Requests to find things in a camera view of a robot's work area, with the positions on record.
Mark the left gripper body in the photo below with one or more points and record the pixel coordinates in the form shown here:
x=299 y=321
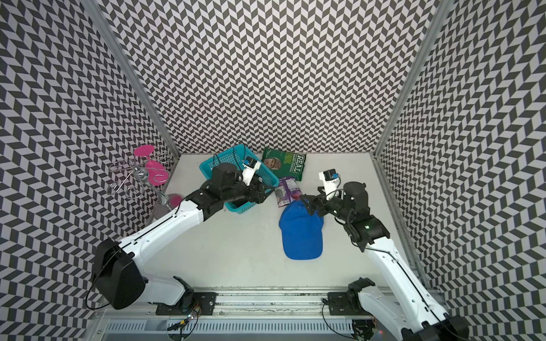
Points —
x=249 y=192

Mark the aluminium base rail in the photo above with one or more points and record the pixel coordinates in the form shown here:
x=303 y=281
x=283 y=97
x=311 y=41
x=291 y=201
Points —
x=264 y=314

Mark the purple snack packet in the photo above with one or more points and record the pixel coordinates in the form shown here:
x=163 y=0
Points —
x=288 y=191

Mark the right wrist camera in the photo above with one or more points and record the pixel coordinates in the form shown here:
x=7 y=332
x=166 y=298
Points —
x=331 y=180

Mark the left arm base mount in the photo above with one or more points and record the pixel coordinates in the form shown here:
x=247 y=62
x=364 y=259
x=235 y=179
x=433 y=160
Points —
x=203 y=303

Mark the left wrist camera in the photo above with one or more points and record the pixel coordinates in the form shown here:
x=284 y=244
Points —
x=250 y=167

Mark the teal plastic basket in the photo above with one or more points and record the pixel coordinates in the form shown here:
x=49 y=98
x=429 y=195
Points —
x=236 y=155

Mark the green crisps bag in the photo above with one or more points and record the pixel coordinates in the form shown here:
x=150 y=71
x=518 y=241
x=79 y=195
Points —
x=284 y=164

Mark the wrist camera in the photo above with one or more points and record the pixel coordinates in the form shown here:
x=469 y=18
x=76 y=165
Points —
x=331 y=180
x=250 y=167

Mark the pink metal cup stand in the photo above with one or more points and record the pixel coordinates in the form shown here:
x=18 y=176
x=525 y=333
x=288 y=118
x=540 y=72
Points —
x=144 y=170

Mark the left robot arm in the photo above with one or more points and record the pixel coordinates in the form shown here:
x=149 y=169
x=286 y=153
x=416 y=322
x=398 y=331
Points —
x=119 y=270

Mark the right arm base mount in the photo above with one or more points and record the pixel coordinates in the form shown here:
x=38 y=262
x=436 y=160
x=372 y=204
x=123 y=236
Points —
x=347 y=303

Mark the blue baseball cap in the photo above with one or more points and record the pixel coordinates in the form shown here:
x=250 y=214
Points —
x=302 y=237

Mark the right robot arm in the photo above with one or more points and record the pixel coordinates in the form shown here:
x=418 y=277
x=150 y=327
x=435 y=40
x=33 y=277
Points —
x=416 y=315

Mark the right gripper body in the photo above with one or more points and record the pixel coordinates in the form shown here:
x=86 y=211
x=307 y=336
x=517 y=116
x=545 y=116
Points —
x=325 y=206

